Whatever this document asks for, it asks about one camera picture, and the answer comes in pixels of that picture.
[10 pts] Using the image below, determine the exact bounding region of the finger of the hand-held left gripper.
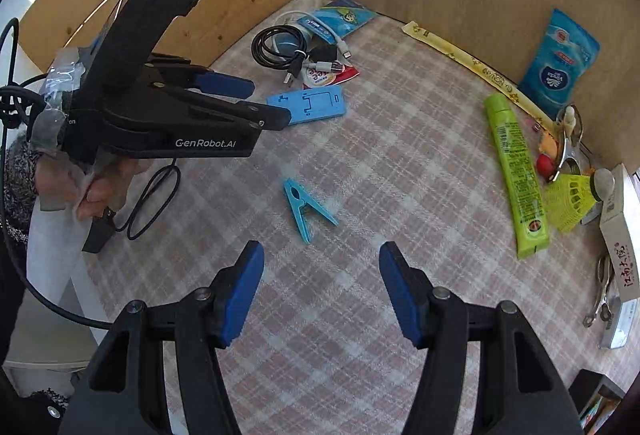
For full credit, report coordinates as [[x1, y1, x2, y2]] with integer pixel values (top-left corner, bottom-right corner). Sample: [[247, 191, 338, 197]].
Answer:
[[150, 82, 292, 132], [147, 54, 256, 100]]

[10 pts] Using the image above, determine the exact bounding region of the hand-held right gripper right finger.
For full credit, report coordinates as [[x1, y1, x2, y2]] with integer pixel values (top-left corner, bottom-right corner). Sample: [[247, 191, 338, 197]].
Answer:
[[378, 241, 586, 435]]

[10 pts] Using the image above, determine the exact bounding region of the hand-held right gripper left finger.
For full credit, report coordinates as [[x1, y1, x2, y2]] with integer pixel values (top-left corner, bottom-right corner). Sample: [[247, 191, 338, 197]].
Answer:
[[59, 240, 266, 435]]

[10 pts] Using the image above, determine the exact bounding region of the blue clothespin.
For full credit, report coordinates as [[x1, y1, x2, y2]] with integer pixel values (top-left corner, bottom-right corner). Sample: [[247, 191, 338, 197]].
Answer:
[[283, 177, 339, 244]]

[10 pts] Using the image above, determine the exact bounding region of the yellow shuttlecock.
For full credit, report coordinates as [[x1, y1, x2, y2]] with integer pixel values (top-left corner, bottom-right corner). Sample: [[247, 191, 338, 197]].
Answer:
[[542, 167, 616, 234]]

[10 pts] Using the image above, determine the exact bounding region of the cartoon doll keychain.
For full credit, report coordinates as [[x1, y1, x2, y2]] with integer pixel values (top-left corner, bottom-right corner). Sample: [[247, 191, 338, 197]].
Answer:
[[535, 132, 560, 183]]

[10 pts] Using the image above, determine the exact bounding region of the black storage box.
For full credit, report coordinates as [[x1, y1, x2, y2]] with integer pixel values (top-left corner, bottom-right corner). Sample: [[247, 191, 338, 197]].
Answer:
[[567, 369, 626, 435]]

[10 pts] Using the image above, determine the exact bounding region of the shiny metal clip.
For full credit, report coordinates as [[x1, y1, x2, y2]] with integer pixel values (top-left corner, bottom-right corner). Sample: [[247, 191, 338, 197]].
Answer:
[[556, 105, 586, 178]]

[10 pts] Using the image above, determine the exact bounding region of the pink plaid desktop cloth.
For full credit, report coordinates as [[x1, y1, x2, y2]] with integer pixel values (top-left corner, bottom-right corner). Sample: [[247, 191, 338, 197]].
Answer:
[[82, 0, 640, 435]]

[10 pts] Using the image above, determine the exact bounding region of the person's left hand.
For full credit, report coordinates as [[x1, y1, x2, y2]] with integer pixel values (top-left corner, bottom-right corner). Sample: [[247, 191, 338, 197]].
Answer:
[[34, 154, 152, 223]]

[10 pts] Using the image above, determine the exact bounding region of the blue plastic phone stand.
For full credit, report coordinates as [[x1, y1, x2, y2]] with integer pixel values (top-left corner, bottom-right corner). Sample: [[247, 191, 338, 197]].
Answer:
[[266, 85, 347, 127]]

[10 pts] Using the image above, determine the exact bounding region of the red and white sachet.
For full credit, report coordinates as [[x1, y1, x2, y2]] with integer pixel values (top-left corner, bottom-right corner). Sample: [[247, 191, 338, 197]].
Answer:
[[301, 62, 361, 90]]

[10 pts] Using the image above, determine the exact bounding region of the blue round case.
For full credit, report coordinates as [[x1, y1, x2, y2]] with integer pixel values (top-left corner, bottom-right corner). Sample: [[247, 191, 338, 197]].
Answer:
[[270, 31, 307, 63]]

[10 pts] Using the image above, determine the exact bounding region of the blue printed packet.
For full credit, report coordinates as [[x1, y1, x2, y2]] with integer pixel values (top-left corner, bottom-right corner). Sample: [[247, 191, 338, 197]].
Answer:
[[297, 0, 377, 46]]

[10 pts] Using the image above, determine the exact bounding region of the black power adapter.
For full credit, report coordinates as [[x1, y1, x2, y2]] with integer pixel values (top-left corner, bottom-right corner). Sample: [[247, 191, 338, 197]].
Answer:
[[81, 209, 119, 254]]

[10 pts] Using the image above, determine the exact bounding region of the green tube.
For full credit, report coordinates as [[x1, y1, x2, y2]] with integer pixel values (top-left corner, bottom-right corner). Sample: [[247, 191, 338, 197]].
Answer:
[[483, 94, 551, 261]]

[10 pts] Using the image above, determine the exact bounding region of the yellow chopstick sleeve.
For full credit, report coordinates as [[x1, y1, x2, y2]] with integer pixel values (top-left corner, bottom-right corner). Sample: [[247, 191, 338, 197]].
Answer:
[[401, 21, 558, 136]]

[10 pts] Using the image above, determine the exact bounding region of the blue and white tin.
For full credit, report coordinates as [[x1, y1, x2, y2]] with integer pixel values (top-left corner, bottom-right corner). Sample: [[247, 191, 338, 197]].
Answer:
[[598, 297, 638, 350]]

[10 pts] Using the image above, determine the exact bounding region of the white box with red print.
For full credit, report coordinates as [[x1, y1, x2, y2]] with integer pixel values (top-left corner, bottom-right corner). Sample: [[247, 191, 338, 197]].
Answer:
[[598, 163, 640, 303]]

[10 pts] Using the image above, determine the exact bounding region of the blue tissue packet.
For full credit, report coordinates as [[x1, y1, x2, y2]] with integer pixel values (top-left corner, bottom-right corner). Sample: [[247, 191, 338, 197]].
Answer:
[[517, 8, 601, 113]]

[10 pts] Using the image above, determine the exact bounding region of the black coiled cable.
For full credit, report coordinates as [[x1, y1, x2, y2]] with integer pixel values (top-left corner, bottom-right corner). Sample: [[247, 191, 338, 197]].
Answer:
[[251, 26, 351, 86]]

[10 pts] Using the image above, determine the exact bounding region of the white usb cable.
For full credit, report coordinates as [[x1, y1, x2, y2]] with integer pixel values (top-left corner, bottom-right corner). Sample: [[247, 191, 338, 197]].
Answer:
[[275, 10, 353, 60]]

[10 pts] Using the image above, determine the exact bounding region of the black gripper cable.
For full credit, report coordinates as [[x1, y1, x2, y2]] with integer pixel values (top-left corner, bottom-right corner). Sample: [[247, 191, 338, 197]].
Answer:
[[0, 155, 182, 331]]

